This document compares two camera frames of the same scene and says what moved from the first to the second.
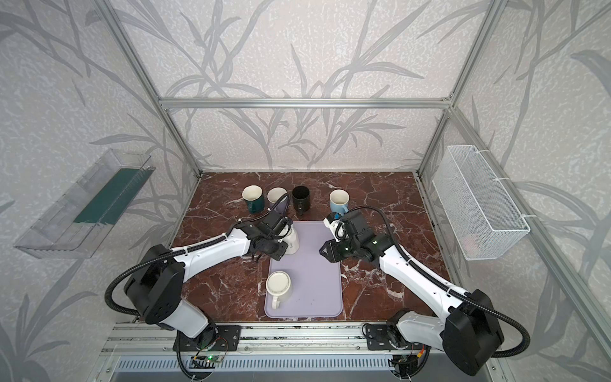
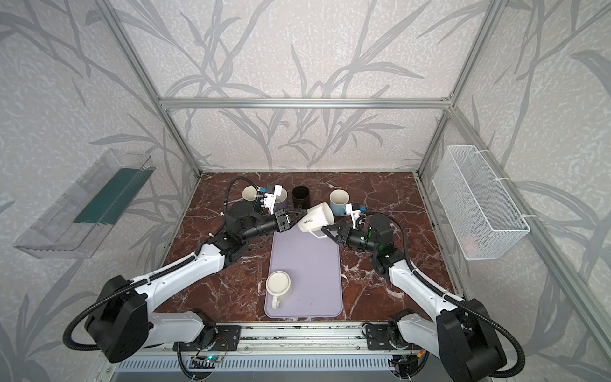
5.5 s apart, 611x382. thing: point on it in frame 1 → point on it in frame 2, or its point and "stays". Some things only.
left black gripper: x=278 y=256 → x=280 y=218
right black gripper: x=331 y=255 → x=337 y=228
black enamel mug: x=301 y=199 stays
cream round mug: x=278 y=283 stays
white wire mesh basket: x=482 y=219 stays
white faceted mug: x=289 y=236 → x=316 y=218
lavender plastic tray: x=317 y=283 stays
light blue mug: x=339 y=200 stays
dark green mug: x=254 y=195 stays
